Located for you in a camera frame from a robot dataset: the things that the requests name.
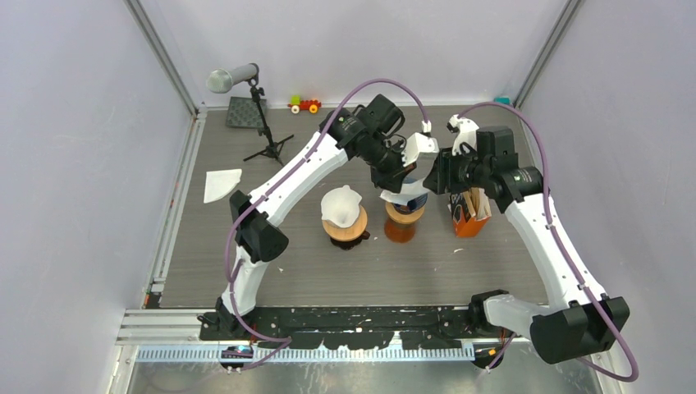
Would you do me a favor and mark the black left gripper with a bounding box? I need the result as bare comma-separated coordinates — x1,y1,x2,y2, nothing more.
358,135,417,195

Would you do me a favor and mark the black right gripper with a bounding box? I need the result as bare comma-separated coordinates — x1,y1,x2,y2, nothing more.
424,144,491,195

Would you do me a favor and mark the small wooden ring holder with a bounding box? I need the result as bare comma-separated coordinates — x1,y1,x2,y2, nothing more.
385,202,425,225

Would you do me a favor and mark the orange coffee filter box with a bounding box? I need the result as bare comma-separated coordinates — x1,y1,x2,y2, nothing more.
449,187,492,238

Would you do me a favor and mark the white paper coffee filter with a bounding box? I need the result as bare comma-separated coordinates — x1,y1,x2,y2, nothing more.
320,185,362,228

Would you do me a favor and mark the amber glass carafe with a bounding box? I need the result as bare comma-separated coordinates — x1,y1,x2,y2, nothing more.
383,218,417,243

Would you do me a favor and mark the large wooden ring holder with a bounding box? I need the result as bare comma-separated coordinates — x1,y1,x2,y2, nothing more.
322,205,368,242

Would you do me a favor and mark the dark brown dripper cup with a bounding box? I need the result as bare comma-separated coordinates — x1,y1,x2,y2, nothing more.
330,231,370,250

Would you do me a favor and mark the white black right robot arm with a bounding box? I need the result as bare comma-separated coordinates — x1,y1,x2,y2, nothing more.
424,126,630,364

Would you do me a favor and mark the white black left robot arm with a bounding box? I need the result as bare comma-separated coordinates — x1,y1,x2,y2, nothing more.
216,94,414,340

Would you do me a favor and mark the teal block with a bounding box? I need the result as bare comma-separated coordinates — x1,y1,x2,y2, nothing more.
493,97,511,105

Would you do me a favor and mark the toy brick car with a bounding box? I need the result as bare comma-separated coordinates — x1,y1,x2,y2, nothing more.
287,95,322,114

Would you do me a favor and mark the white paper sheet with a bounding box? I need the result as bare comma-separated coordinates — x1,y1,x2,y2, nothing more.
203,169,243,204

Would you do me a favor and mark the grey microphone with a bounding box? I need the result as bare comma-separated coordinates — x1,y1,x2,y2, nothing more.
206,63,259,94

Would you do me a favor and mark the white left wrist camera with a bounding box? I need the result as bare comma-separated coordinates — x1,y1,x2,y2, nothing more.
401,121,440,167

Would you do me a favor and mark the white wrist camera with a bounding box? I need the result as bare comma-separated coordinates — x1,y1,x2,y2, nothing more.
401,121,440,167
446,114,479,156

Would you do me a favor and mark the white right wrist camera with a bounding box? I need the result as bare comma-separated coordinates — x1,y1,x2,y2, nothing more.
446,114,479,156

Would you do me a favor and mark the grey studded base plate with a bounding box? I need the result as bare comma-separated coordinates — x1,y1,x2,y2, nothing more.
225,96,263,130

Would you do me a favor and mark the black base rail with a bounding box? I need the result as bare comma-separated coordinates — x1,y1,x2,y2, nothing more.
197,305,511,350

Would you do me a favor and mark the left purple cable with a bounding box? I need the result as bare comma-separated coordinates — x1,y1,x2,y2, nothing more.
223,78,433,352

